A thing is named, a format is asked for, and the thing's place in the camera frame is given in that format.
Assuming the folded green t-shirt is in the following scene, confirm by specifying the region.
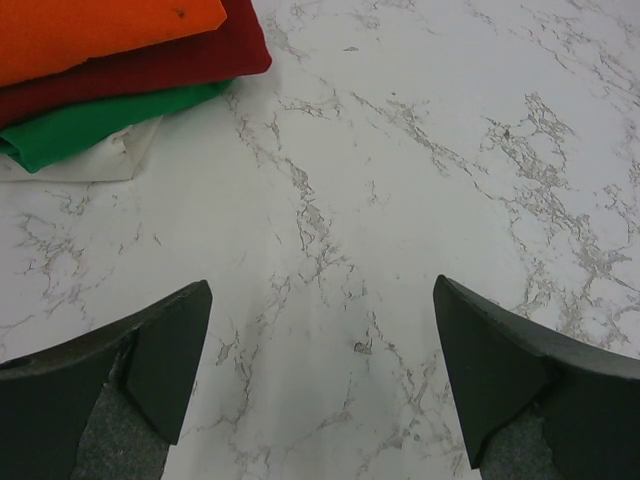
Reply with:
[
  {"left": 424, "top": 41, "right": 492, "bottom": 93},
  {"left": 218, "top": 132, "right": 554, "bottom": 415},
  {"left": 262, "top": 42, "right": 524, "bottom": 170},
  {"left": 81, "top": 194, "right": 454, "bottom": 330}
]
[{"left": 1, "top": 80, "right": 232, "bottom": 174}]

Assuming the folded dark red t-shirt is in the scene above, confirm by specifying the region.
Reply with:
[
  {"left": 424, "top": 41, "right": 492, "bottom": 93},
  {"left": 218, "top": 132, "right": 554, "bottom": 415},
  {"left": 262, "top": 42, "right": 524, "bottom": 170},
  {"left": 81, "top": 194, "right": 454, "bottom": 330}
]
[{"left": 1, "top": 0, "right": 272, "bottom": 127}]

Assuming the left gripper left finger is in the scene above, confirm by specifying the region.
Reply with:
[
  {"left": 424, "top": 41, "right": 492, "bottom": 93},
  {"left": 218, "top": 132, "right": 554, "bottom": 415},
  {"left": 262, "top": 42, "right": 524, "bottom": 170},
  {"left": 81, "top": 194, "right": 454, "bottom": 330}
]
[{"left": 1, "top": 280, "right": 212, "bottom": 479}]

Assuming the folded white t-shirt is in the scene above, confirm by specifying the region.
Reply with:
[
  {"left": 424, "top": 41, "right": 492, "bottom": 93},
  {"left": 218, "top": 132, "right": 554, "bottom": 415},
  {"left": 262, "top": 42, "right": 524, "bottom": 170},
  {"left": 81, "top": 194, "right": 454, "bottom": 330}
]
[{"left": 1, "top": 117, "right": 163, "bottom": 183}]

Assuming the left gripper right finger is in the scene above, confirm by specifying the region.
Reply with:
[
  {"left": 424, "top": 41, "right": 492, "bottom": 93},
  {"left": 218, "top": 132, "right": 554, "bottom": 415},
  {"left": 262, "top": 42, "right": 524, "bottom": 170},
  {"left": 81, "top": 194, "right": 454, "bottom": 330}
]
[{"left": 433, "top": 275, "right": 639, "bottom": 479}]

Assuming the folded orange t-shirt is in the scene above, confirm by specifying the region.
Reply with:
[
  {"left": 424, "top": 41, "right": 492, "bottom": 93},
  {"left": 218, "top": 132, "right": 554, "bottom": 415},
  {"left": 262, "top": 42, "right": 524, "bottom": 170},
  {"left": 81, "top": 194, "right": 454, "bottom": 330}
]
[{"left": 1, "top": 0, "right": 227, "bottom": 86}]

